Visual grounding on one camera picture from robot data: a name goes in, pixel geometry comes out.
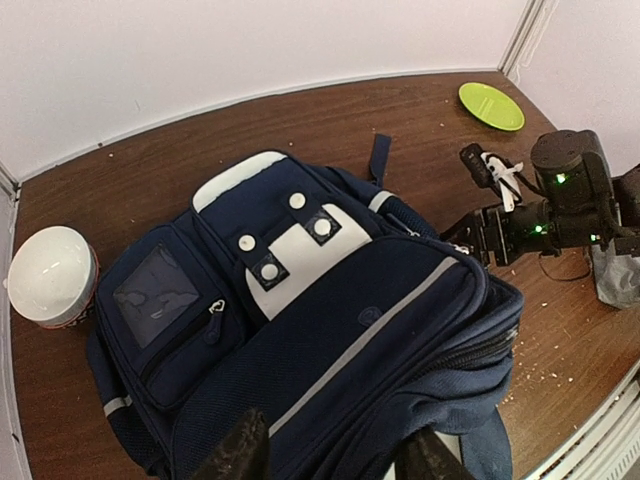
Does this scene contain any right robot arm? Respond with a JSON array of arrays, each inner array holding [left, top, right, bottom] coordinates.
[[441, 130, 639, 266]]

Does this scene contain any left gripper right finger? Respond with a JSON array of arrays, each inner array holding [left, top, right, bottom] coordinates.
[[397, 427, 473, 480]]

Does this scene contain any left aluminium frame post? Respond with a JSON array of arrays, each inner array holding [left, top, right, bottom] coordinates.
[[0, 162, 21, 202]]

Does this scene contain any aluminium frame post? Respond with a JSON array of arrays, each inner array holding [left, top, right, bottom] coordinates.
[[498, 0, 559, 82], [0, 162, 21, 202]]

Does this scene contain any front aluminium rail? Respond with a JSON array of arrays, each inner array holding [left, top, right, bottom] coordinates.
[[524, 364, 639, 479]]

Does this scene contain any grey zip pouch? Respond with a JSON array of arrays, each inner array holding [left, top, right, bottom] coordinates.
[[591, 245, 640, 309]]

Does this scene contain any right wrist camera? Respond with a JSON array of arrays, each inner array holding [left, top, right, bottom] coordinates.
[[459, 143, 524, 213]]

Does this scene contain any right aluminium frame post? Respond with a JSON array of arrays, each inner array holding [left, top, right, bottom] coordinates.
[[498, 0, 559, 82]]

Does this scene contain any white patterned bowl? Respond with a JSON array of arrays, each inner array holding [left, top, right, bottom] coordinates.
[[6, 226, 99, 330]]

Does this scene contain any navy blue backpack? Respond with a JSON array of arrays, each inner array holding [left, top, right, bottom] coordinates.
[[87, 135, 524, 479]]

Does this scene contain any green plate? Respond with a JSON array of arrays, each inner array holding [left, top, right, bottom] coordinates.
[[458, 82, 526, 132]]

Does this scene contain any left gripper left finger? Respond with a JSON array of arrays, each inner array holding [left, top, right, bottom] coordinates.
[[192, 409, 271, 480]]

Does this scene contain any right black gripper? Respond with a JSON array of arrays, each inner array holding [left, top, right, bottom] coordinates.
[[440, 205, 515, 267]]

